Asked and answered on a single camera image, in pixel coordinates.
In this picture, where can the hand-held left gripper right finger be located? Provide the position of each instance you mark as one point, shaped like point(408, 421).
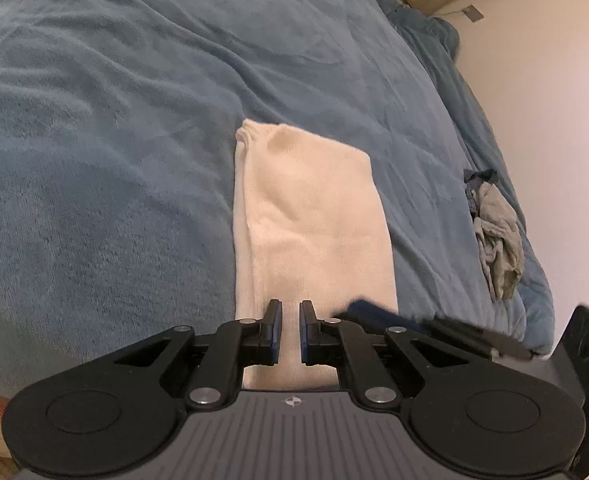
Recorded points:
point(304, 332)

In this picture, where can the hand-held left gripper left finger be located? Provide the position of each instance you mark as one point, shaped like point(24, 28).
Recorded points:
point(276, 332)

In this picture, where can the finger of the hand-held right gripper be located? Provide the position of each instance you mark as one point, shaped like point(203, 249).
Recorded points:
point(474, 337)

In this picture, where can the cream knit vest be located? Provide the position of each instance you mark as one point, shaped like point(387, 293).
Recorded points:
point(314, 220)

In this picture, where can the grey knit sweater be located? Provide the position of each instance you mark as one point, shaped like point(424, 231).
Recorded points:
point(501, 240)

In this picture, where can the blue fleece blanket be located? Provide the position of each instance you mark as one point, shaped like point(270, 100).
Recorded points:
point(99, 160)

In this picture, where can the wall socket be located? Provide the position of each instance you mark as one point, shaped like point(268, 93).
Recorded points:
point(473, 13)

